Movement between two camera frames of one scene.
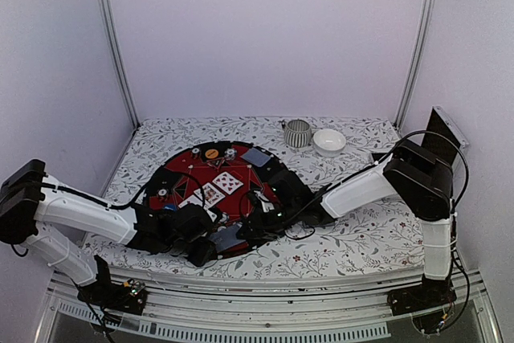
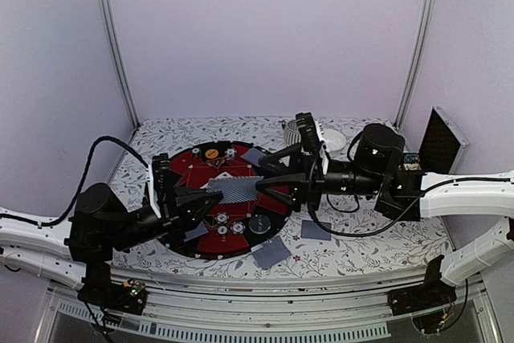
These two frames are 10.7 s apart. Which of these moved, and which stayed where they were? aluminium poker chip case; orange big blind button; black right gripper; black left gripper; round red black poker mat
Moved: black right gripper; black left gripper
Stayed: orange big blind button; round red black poker mat; aluminium poker chip case
